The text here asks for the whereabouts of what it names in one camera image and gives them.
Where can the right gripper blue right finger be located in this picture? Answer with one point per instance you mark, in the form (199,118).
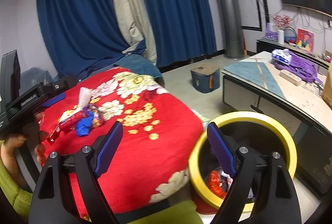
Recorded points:
(223,151)

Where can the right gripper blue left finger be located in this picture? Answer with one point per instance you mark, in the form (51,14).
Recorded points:
(105,152)

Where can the green sleeved forearm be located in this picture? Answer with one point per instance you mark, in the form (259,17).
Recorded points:
(13,185)

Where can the yellow rimmed trash bin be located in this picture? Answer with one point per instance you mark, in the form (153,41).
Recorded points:
(249,129)

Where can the person's left hand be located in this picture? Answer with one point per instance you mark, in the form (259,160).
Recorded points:
(23,154)

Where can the purple snack wrapper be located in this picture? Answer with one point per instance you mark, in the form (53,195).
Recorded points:
(97,116)

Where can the blue crumpled wrapper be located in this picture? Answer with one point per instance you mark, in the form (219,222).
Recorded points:
(84,125)

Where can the red white candy stick wrapper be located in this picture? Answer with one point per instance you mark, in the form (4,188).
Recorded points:
(67,122)

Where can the red floral blanket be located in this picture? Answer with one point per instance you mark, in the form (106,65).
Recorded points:
(159,132)

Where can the marble coffee table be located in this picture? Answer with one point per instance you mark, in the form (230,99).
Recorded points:
(255,84)

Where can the beige power strip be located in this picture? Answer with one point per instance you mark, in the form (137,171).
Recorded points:
(290,77)

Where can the white tissue pack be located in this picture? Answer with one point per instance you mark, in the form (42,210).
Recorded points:
(282,56)

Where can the blue curtain left panel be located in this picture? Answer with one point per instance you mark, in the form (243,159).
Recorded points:
(81,36)

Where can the blue curtain panel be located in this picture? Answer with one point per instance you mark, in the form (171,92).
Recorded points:
(183,29)
(81,36)

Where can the purple bag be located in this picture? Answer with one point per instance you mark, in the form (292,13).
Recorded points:
(301,67)

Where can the purple box on cabinet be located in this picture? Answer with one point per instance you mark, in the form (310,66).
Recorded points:
(269,33)

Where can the black tv cabinet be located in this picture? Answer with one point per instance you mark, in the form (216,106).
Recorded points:
(268,45)

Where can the beige sheer curtain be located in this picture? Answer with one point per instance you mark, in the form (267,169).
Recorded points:
(135,26)

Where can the white vase with red flowers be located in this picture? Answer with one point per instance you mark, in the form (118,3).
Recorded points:
(281,22)

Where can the blue curtain right panel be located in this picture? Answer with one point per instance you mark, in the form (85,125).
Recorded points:
(183,29)

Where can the silver tower air conditioner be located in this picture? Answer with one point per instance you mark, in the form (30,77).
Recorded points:
(231,27)

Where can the colourful picture frame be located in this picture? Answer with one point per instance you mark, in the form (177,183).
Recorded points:
(305,40)

